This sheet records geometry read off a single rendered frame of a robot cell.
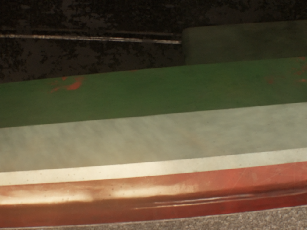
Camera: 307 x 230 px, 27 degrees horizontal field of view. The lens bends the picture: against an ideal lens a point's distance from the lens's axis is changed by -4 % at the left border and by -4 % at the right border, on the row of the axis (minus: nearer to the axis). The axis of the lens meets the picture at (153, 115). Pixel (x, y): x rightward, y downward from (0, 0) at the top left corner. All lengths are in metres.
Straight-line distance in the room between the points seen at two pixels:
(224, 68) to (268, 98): 0.13
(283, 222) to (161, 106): 0.22
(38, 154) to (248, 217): 0.21
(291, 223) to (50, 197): 0.24
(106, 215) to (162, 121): 0.12
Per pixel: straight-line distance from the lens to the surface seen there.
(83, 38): 1.42
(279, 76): 0.84
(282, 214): 0.63
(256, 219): 0.63
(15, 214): 0.66
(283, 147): 0.60
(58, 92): 0.85
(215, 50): 1.22
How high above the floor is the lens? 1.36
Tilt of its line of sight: 67 degrees down
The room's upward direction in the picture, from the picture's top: 178 degrees counter-clockwise
